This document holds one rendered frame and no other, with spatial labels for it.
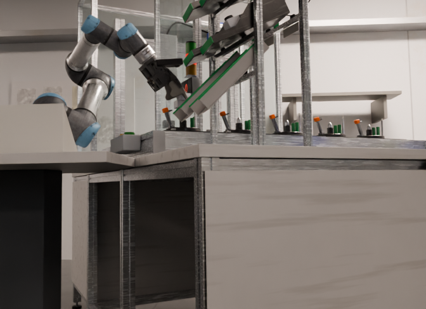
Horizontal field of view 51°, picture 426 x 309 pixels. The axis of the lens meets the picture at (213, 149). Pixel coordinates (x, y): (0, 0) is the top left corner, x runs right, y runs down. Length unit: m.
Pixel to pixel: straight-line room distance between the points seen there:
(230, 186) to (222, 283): 0.22
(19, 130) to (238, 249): 0.92
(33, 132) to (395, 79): 4.12
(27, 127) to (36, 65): 3.71
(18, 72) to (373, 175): 4.58
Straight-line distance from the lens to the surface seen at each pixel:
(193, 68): 2.04
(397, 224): 1.34
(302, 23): 1.49
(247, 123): 1.93
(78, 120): 1.82
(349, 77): 4.99
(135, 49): 1.76
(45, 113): 1.62
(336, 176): 1.19
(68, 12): 5.38
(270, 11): 1.46
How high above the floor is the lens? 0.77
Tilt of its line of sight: 4 degrees up
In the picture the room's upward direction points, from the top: 1 degrees counter-clockwise
